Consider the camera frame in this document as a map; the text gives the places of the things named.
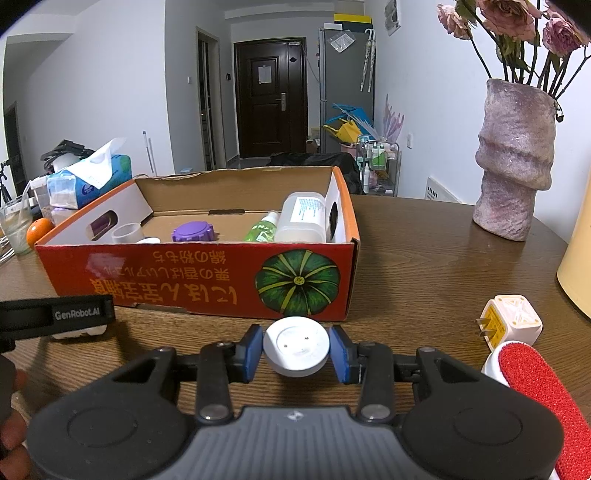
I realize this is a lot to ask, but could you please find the white cotton swab container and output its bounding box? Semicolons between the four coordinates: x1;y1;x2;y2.
274;191;328;243

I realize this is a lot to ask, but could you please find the small white cap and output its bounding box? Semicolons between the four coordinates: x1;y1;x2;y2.
262;316;331;377

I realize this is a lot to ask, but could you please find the black tripod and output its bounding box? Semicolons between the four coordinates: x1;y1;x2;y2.
0;159;14;206

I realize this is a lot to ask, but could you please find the green liquid bottle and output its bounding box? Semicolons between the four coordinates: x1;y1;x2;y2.
244;211;281;243

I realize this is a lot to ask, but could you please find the grey refrigerator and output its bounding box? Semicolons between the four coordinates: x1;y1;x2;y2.
318;28;376;153

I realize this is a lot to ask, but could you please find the red and white lint brush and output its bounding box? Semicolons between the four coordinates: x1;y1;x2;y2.
481;342;591;480

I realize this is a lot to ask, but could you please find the pink stone vase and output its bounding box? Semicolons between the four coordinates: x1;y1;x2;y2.
472;78;557;242

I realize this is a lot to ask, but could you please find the bunch of dried roses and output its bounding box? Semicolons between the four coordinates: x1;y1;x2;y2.
436;0;591;100

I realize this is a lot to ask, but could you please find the black bag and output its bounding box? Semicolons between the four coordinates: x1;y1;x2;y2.
270;152;365;195

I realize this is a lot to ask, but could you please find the small white bottle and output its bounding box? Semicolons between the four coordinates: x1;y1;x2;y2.
50;324;108;341

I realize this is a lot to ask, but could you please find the yellow thermos jug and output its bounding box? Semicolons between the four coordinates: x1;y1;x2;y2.
556;175;591;321

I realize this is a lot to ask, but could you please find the person's left hand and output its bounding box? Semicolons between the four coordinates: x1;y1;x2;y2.
0;369;32;462

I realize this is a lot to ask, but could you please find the white power adapter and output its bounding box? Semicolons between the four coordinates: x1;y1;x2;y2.
476;294;543;349

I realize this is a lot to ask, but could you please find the dark wooden door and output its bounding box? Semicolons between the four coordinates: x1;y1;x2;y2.
233;38;308;160

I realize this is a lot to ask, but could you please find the beige tape roll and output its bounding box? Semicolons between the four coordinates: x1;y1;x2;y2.
111;223;145;244

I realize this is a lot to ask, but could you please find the orange cardboard box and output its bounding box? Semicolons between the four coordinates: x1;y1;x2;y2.
34;165;361;321

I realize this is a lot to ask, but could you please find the purple wing decoration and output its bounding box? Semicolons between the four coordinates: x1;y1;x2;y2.
383;95;405;141

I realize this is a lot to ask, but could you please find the clear plastic container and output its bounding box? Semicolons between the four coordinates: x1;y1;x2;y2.
28;174;51;217

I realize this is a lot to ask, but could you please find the orange fruit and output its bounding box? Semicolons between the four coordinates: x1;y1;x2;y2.
26;218;55;245

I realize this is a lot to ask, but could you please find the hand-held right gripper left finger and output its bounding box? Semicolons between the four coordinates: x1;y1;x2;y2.
111;324;264;424

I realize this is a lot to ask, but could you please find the blue tissue pack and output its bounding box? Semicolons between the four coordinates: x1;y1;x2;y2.
46;137;132;209

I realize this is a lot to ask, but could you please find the white leaning panel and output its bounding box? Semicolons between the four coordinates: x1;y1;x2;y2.
425;175;462;204

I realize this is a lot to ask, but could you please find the side doorway frame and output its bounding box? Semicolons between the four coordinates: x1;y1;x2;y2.
196;28;218;171

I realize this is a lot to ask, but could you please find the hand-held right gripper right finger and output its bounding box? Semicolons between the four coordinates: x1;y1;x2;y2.
329;324;482;424

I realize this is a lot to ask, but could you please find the metal cart with bottles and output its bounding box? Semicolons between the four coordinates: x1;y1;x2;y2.
358;138;400;195

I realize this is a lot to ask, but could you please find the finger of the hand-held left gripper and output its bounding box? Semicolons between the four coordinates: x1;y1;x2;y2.
0;296;116;326

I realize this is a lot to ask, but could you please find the purple jar lid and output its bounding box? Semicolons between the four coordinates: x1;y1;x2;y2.
172;222;219;243

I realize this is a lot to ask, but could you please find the white mop handle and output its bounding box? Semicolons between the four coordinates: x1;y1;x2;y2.
142;130;156;176

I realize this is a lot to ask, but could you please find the clear drinking glass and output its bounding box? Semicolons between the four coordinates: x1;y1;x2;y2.
0;196;34;256

